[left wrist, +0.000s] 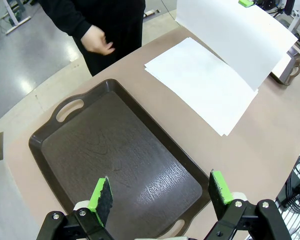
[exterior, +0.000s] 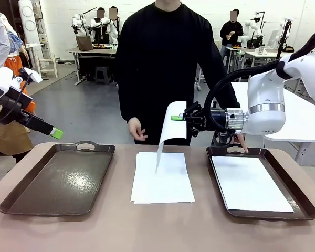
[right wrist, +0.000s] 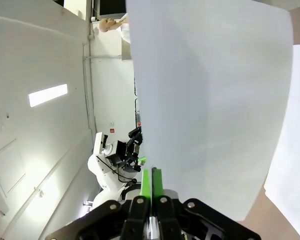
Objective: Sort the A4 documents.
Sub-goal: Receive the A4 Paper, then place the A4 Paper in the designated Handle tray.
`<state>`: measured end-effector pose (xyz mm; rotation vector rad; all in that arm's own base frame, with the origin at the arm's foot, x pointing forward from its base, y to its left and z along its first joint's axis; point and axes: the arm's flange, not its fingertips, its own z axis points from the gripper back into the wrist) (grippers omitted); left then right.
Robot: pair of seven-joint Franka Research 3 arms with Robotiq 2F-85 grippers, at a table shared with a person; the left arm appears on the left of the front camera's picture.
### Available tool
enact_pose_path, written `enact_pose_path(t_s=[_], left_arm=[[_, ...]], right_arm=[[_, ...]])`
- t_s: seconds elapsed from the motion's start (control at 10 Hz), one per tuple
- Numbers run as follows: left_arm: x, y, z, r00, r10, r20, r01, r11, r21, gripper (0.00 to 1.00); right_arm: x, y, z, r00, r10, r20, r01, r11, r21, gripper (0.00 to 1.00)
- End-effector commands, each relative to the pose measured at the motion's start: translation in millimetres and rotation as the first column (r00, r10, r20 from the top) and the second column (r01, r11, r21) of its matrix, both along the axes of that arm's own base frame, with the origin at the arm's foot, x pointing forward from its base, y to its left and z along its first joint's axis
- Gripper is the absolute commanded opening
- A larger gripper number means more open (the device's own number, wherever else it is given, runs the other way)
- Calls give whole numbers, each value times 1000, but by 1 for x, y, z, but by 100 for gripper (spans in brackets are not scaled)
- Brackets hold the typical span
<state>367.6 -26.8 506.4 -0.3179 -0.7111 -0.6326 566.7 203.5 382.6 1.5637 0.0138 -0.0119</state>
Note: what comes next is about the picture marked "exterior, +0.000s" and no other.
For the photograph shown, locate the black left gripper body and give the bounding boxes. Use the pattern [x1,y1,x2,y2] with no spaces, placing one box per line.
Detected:
[0,88,33,126]

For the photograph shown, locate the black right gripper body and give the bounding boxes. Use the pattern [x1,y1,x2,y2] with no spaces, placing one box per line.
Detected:
[201,108,228,131]

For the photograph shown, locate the person's left forearm black sleeve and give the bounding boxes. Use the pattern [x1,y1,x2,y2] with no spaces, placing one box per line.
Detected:
[212,65,241,110]

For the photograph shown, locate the person's right forearm black sleeve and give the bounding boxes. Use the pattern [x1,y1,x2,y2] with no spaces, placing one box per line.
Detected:
[118,73,141,123]

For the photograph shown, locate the person's left hand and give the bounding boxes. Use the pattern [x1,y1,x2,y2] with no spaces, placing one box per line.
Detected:
[233,133,249,154]

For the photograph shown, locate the person's right hand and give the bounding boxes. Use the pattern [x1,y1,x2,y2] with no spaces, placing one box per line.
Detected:
[128,117,149,142]

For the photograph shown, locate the black stool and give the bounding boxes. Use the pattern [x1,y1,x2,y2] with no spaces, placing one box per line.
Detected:
[212,130,234,146]

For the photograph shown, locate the white rolling table base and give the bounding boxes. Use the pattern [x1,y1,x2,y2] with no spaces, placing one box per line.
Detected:
[196,65,208,91]

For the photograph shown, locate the light wooden step stool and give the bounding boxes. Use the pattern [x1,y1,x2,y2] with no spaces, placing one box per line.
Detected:
[38,53,58,78]

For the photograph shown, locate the dark brown plastic tray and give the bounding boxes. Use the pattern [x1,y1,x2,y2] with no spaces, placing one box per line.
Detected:
[206,143,315,221]
[0,141,116,217]

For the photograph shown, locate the small white side table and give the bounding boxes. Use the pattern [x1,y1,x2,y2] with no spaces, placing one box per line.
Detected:
[25,43,43,71]

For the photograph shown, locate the person in black sweater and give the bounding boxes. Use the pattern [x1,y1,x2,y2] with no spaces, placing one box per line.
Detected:
[115,0,249,146]

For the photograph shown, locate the white background work table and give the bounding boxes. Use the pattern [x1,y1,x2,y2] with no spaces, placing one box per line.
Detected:
[245,51,287,79]

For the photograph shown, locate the grey plastic stool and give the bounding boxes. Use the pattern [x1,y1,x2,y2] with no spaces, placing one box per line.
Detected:
[95,65,111,85]

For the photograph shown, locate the background person black jacket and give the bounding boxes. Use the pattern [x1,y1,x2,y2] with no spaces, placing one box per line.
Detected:
[219,9,244,64]

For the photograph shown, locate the white tower air conditioner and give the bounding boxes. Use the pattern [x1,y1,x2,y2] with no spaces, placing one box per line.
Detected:
[17,0,44,45]

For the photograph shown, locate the brown tote bag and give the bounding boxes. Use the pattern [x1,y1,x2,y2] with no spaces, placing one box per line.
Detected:
[75,35,94,51]

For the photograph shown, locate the brown background work table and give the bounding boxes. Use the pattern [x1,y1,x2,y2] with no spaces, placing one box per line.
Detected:
[65,48,119,86]

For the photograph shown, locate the white computer monitor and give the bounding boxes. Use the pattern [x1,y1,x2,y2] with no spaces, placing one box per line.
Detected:
[267,29,279,48]

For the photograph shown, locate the black tripod stand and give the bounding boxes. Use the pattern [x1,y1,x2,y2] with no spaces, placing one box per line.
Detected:
[275,18,292,60]

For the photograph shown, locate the background person dark clothes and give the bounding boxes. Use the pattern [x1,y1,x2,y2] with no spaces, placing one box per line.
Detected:
[106,6,120,44]
[90,7,107,44]

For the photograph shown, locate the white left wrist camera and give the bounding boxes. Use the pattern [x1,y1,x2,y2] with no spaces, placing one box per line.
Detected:
[23,67,43,83]

